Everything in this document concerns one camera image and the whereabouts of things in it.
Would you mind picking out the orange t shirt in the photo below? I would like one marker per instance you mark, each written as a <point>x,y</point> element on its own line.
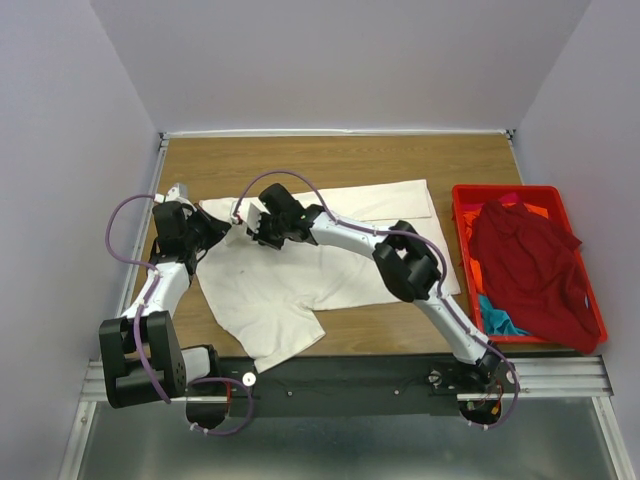
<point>470,212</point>

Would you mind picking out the dark red t shirt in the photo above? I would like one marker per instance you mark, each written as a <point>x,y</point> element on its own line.
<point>526,266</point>

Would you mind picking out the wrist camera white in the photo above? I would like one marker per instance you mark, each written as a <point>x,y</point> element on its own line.
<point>178,192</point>
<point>243,225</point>

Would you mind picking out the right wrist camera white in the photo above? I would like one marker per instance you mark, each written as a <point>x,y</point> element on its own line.
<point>243,225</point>

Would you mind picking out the teal t shirt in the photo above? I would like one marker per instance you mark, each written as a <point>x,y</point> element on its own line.
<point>496,321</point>

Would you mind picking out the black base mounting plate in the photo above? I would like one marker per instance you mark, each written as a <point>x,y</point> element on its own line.
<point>353,386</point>

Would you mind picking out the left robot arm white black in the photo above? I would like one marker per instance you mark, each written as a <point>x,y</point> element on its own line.
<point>141,356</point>

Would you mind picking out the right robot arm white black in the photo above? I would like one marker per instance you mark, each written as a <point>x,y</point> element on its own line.
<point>411,267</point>

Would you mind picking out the white t shirt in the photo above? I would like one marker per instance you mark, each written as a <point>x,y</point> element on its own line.
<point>267,299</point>

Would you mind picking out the aluminium table frame rail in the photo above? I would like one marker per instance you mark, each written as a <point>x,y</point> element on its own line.
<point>86,408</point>

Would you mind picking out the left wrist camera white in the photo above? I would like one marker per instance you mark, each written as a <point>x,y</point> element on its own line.
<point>178,192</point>

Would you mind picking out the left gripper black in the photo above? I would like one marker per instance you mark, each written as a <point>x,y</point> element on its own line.
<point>217,228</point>

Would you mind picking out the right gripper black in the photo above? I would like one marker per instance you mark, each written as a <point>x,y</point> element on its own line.
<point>258,237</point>

